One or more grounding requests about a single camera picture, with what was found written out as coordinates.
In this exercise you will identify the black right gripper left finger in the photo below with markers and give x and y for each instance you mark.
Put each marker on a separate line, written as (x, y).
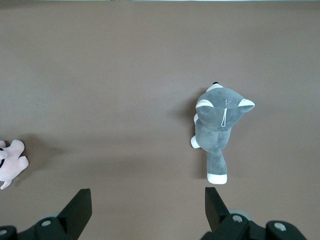
(67, 220)

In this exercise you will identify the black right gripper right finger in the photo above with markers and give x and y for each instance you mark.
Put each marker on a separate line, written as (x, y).
(217, 217)

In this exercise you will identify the grey white husky plush toy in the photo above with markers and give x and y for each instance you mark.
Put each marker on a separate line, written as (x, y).
(212, 122)

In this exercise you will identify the pale pink white puppy plush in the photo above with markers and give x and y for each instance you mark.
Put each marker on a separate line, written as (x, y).
(12, 162)

